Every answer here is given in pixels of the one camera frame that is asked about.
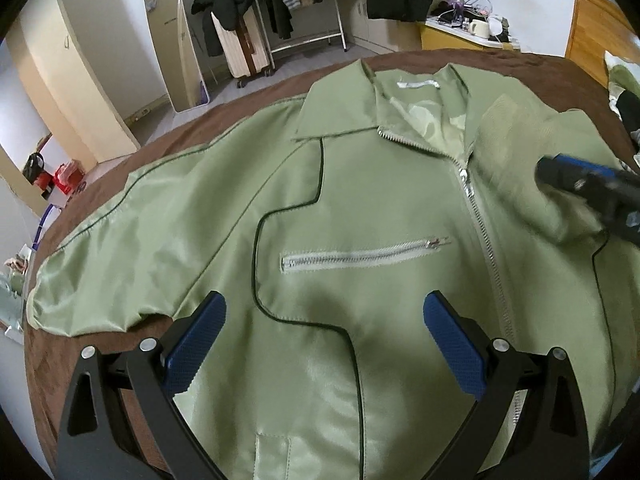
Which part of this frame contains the metal clothes rack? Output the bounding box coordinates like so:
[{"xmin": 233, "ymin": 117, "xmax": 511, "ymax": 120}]
[{"xmin": 253, "ymin": 0, "xmax": 348, "ymax": 71}]

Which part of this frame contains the brown bed blanket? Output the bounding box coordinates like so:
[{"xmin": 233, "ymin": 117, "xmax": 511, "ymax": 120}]
[{"xmin": 22, "ymin": 48, "xmax": 640, "ymax": 476}]

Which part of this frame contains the black garment on suitcase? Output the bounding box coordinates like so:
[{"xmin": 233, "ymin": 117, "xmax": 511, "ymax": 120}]
[{"xmin": 190, "ymin": 0, "xmax": 254, "ymax": 58}]

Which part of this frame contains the green zip jacket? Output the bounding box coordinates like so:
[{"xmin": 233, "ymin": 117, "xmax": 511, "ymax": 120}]
[{"xmin": 25, "ymin": 58, "xmax": 640, "ymax": 480}]

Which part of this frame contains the beige suitcase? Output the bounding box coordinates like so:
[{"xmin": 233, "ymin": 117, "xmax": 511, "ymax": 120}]
[{"xmin": 210, "ymin": 6, "xmax": 273, "ymax": 88}]

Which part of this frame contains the red bag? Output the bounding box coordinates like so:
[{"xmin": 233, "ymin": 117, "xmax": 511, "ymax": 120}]
[{"xmin": 53, "ymin": 159, "xmax": 85, "ymax": 195}]

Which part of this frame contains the black bag on floor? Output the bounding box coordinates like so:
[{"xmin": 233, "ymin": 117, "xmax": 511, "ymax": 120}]
[{"xmin": 22, "ymin": 152, "xmax": 44, "ymax": 184}]

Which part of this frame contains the standing mirror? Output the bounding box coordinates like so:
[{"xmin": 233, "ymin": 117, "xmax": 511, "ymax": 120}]
[{"xmin": 144, "ymin": 0, "xmax": 209, "ymax": 113}]

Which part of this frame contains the white mug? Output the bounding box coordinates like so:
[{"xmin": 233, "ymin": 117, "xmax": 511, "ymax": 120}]
[{"xmin": 468, "ymin": 20, "xmax": 491, "ymax": 39}]

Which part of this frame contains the yellow desk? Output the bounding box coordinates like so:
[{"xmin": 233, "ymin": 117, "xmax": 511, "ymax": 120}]
[{"xmin": 419, "ymin": 20, "xmax": 521, "ymax": 52}]

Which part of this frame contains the wooden headboard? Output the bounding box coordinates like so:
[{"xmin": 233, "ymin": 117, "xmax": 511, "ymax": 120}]
[{"xmin": 565, "ymin": 0, "xmax": 639, "ymax": 87}]

